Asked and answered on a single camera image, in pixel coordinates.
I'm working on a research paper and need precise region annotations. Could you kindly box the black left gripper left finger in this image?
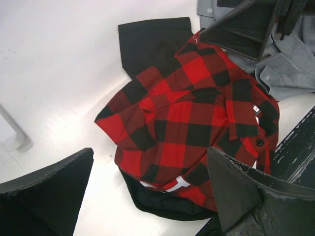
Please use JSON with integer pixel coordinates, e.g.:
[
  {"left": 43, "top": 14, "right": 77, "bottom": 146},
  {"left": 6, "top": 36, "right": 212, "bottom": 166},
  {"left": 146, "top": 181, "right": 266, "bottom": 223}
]
[{"left": 0, "top": 148, "right": 94, "bottom": 236}]

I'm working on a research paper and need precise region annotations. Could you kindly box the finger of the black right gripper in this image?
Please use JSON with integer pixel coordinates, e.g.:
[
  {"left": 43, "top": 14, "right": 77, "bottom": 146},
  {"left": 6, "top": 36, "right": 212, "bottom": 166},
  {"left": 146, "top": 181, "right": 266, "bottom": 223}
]
[{"left": 199, "top": 0, "right": 305, "bottom": 60}]

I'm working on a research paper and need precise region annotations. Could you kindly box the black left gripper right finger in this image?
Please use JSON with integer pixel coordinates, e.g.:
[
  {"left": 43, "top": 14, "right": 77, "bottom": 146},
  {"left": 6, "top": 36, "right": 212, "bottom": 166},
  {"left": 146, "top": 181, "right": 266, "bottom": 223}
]
[{"left": 207, "top": 147, "right": 315, "bottom": 236}]

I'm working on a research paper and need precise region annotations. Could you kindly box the red black plaid shirt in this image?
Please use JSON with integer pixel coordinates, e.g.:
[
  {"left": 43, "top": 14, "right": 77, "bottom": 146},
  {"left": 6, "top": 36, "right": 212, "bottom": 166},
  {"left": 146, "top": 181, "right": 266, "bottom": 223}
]
[{"left": 95, "top": 33, "right": 280, "bottom": 210}]

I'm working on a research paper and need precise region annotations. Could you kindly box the grey shirt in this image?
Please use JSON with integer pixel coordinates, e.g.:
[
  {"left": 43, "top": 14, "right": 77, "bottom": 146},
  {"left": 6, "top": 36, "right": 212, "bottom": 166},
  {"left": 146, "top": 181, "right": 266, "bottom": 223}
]
[{"left": 197, "top": 0, "right": 315, "bottom": 101}]

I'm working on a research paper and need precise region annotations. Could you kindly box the white rack foot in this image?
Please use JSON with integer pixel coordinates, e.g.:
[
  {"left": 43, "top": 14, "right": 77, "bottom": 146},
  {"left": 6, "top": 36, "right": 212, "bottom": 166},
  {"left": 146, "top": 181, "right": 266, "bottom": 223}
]
[{"left": 0, "top": 105, "right": 33, "bottom": 152}]

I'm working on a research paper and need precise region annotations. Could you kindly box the black garment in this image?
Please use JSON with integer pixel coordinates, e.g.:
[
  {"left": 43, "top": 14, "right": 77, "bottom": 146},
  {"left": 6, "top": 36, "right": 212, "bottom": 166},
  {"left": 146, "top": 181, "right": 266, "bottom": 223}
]
[{"left": 118, "top": 17, "right": 192, "bottom": 80}]

